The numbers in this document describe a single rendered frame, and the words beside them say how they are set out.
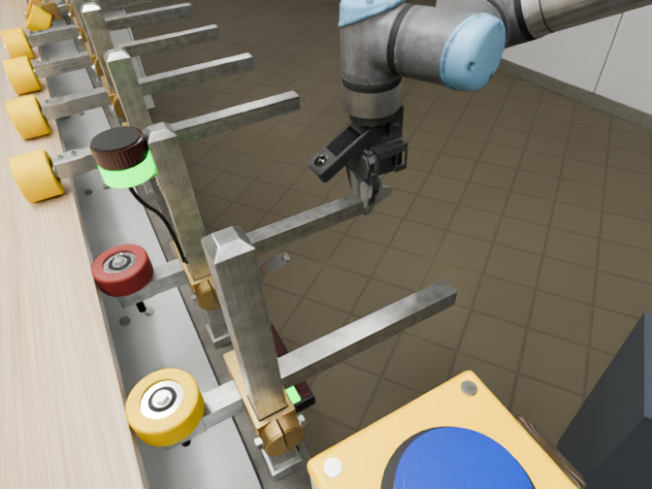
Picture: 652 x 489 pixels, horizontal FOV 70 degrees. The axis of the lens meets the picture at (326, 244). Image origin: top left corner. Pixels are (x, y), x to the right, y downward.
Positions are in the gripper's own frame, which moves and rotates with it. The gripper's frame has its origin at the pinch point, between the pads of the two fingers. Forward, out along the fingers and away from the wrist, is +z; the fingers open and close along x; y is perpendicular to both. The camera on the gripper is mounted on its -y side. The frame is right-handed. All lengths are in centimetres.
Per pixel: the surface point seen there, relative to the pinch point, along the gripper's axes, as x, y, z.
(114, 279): -3.7, -42.8, -9.0
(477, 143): 105, 138, 86
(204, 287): -7.9, -31.9, -4.9
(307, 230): -1.6, -12.0, -1.9
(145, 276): -3.4, -38.9, -7.3
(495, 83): 156, 199, 87
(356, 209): -1.6, -2.0, -2.2
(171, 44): 73, -14, -12
